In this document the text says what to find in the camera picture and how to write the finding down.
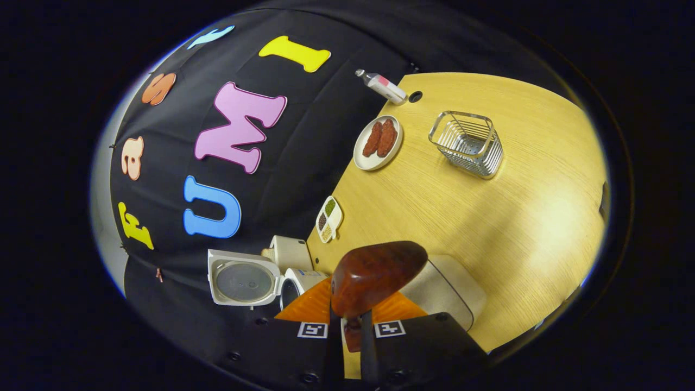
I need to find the clear bottle pink label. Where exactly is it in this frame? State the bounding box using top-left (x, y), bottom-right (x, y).
top-left (355, 68), bottom-right (408, 105)

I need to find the wire chopstick holder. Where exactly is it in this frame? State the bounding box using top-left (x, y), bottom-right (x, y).
top-left (428, 111), bottom-right (504, 180)

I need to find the white toaster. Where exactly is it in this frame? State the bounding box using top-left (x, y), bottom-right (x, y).
top-left (262, 235), bottom-right (314, 273)

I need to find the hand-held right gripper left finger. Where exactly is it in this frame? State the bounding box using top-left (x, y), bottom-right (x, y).
top-left (220, 277), bottom-right (344, 389)

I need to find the brown wooden spoon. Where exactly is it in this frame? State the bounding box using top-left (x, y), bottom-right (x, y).
top-left (330, 241), bottom-right (428, 354)

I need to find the white sectioned grain dish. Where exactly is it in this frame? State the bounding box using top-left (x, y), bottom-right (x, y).
top-left (315, 195), bottom-right (344, 244)

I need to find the white rice cooker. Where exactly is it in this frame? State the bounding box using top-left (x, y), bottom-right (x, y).
top-left (207, 249), bottom-right (329, 311)

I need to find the red sausage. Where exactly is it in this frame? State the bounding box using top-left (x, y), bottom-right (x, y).
top-left (376, 119), bottom-right (399, 158)
top-left (362, 121), bottom-right (383, 158)

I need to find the black backdrop cloth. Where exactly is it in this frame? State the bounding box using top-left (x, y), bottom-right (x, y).
top-left (90, 0), bottom-right (571, 381)

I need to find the round white plate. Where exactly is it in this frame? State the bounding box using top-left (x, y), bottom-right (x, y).
top-left (353, 115), bottom-right (403, 172)

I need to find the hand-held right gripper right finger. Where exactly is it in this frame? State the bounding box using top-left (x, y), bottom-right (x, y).
top-left (361, 291), bottom-right (489, 389)

